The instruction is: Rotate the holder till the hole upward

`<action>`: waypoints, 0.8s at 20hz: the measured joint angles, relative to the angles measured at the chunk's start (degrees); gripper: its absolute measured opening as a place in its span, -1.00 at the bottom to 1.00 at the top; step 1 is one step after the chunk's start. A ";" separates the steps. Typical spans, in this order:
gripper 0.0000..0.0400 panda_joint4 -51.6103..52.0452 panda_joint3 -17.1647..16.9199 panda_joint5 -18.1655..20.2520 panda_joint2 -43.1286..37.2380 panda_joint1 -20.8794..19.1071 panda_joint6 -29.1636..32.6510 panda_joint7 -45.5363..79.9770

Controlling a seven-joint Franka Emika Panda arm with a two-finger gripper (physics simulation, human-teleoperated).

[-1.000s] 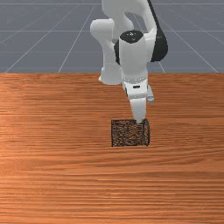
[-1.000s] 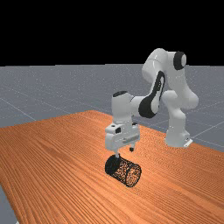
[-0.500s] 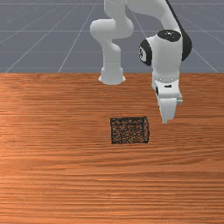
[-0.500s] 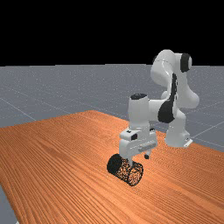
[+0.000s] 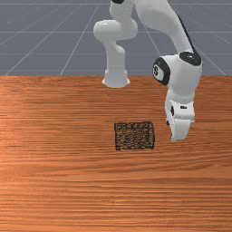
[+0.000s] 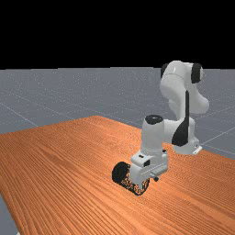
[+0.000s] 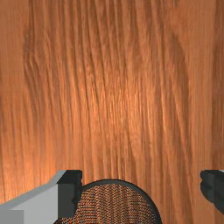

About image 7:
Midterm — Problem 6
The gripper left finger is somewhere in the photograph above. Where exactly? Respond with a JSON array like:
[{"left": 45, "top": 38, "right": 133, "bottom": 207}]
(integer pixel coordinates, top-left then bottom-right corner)
[{"left": 0, "top": 169, "right": 84, "bottom": 224}]

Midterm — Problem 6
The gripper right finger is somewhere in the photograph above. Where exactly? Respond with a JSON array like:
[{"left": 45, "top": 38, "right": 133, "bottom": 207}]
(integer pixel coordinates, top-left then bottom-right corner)
[{"left": 199, "top": 169, "right": 224, "bottom": 215}]

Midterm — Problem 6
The dark mesh basket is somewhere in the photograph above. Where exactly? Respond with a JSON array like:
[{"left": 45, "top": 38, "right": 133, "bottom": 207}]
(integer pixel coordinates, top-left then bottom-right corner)
[{"left": 53, "top": 178, "right": 163, "bottom": 224}]

